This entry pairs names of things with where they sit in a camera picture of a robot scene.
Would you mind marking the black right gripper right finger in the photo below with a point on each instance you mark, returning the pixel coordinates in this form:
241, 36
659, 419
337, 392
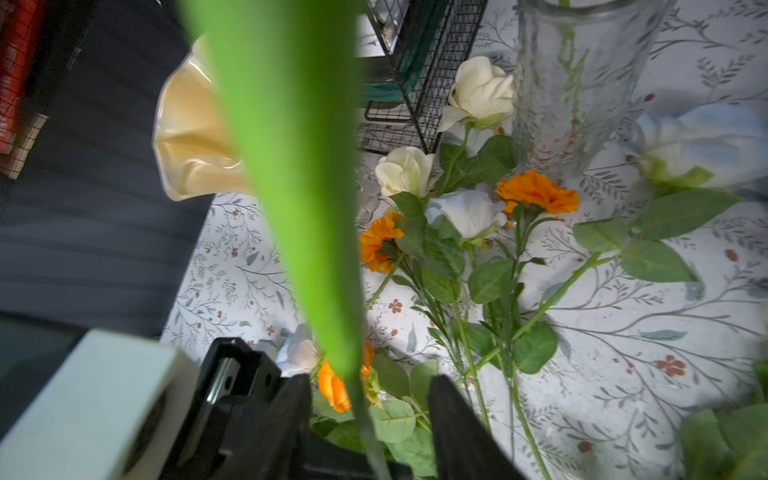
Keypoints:
464, 449

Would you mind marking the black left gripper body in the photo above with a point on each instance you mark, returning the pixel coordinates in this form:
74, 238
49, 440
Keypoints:
236, 387

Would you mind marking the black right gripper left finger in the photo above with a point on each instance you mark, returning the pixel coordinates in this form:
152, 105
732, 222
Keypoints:
275, 448

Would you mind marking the orange marigold flower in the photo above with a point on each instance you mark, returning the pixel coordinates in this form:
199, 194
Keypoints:
533, 188

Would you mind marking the orange tulip bud flower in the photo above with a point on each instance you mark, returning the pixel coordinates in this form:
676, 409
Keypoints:
288, 77

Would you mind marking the pale blue rose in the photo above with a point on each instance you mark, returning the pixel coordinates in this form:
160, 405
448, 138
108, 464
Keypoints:
472, 212
691, 161

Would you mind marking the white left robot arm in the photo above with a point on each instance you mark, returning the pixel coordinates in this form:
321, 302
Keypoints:
81, 403

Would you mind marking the orange rose centre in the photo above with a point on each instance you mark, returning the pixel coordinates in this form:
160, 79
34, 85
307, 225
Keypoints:
333, 388

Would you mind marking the orange marigold near vase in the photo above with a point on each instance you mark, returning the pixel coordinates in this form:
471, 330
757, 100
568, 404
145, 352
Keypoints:
372, 242

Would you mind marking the cream yellow ruffled vase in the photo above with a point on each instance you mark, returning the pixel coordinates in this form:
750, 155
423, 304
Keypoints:
191, 140

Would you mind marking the white rose bud right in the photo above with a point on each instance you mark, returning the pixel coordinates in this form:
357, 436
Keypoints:
482, 96

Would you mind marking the clear glass vase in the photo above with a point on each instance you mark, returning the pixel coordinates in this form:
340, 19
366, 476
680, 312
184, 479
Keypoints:
578, 64

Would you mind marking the red folder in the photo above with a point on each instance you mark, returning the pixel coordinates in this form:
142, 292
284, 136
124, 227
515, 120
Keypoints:
19, 37

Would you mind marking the black wire desk organizer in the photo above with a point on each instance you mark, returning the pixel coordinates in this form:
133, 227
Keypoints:
410, 52

